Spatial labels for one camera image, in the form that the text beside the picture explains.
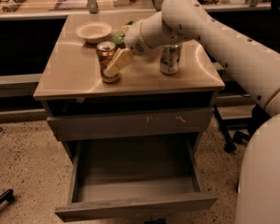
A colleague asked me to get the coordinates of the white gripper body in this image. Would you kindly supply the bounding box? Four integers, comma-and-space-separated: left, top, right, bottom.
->
124, 20, 149, 55

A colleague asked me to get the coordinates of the orange soda can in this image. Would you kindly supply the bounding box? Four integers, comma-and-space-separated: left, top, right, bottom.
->
96, 41, 120, 83

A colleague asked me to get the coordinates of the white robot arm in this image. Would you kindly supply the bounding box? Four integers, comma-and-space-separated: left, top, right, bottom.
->
104, 0, 280, 224

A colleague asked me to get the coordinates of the white green soda can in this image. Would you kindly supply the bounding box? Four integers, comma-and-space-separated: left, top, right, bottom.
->
160, 44, 182, 75

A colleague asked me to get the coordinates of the grey drawer cabinet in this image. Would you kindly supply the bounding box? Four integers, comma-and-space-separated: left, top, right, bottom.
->
33, 10, 226, 223

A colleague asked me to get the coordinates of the closed top drawer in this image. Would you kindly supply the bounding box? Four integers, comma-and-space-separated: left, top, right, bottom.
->
48, 107, 213, 142

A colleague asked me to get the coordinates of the open middle drawer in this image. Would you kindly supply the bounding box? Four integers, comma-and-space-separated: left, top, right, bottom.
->
55, 134, 217, 222

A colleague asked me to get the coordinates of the green chip bag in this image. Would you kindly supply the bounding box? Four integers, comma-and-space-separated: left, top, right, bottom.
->
112, 21, 135, 46

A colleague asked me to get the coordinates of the white bowl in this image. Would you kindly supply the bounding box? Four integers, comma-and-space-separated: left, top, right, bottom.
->
76, 21, 112, 44

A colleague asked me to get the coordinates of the black office chair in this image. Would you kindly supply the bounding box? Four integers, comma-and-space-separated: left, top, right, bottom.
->
214, 105, 271, 153

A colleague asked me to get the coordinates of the black chair leg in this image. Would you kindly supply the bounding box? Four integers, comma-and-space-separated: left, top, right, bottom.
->
0, 189, 15, 204

